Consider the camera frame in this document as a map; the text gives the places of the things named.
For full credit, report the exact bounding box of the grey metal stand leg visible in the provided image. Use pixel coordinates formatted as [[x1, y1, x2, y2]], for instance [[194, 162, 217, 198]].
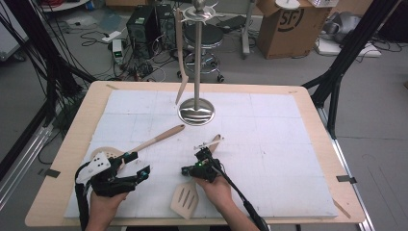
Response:
[[241, 0, 258, 60]]

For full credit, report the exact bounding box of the metal utensil rack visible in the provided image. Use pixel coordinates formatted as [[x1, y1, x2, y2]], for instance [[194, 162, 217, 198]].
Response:
[[172, 0, 225, 127]]

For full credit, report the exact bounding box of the large black computer tower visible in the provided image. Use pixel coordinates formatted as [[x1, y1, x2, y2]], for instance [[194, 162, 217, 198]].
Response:
[[125, 4, 159, 60]]

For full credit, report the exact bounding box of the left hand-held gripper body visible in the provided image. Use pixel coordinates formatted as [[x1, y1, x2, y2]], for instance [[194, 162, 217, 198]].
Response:
[[75, 151, 142, 197]]

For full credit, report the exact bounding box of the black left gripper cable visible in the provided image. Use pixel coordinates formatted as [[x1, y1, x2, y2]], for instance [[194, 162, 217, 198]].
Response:
[[74, 162, 91, 231]]

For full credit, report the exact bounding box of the person's right hand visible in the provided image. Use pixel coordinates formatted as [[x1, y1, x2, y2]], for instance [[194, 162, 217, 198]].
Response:
[[195, 174, 234, 210]]

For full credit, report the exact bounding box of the white flat board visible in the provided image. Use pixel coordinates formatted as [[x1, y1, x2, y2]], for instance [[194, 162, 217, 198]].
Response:
[[315, 38, 383, 59]]

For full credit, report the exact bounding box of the slotted wooden spatula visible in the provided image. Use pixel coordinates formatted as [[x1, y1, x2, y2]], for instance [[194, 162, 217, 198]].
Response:
[[169, 134, 223, 220]]

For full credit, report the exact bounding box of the perforated wooden skimmer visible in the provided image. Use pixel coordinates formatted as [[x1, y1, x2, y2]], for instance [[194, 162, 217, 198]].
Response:
[[90, 124, 187, 162]]

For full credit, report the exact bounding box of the black round stool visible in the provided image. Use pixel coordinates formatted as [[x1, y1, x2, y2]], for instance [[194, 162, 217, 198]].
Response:
[[176, 22, 225, 84]]

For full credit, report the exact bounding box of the black metal stand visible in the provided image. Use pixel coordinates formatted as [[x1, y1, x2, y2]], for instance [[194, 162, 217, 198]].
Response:
[[0, 0, 97, 128], [301, 0, 403, 140]]

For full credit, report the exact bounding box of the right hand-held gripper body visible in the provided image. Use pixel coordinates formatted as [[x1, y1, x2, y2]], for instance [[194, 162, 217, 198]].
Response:
[[191, 137, 225, 184]]

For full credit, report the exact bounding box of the person's left hand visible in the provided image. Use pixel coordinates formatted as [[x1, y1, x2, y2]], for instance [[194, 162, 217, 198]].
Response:
[[90, 191, 130, 214]]

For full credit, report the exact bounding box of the flat black device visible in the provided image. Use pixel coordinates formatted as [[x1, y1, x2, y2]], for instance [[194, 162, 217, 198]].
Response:
[[216, 14, 247, 34]]

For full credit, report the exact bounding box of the grey bag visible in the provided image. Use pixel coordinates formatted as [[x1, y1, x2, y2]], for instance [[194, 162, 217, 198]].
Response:
[[321, 12, 363, 43]]

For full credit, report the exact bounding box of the small white power device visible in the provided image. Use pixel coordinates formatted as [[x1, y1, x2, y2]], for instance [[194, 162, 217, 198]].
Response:
[[112, 38, 125, 64]]

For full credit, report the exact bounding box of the slim black computer tower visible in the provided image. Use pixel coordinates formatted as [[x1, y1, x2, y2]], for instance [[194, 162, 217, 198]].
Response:
[[155, 3, 177, 50]]

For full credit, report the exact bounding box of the black tape piece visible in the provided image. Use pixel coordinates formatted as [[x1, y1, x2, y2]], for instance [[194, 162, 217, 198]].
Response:
[[43, 167, 62, 179], [336, 174, 358, 185]]

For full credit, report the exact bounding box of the solid wooden spatula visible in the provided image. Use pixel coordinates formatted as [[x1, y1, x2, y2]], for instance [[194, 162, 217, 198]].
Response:
[[174, 8, 191, 106]]

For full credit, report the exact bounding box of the cardboard box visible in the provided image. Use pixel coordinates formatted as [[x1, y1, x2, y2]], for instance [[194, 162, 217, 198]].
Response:
[[256, 0, 332, 61]]

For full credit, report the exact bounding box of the white foam mat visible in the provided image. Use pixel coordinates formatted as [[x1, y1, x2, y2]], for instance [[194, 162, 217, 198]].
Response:
[[64, 89, 340, 219]]

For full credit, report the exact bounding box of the white power strip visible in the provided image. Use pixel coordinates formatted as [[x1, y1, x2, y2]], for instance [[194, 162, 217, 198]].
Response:
[[101, 30, 123, 44]]

